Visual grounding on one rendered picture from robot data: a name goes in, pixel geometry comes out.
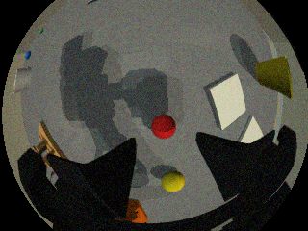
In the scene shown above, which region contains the blue ball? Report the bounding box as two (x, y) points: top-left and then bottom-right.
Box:
(24, 51), (31, 59)

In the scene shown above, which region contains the red ball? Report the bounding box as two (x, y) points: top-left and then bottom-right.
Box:
(151, 115), (176, 140)

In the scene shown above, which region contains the small wooden catapult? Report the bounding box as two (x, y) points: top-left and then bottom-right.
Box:
(32, 122), (69, 166)

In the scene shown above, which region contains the yellow ball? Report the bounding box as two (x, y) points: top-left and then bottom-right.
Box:
(162, 170), (185, 192)

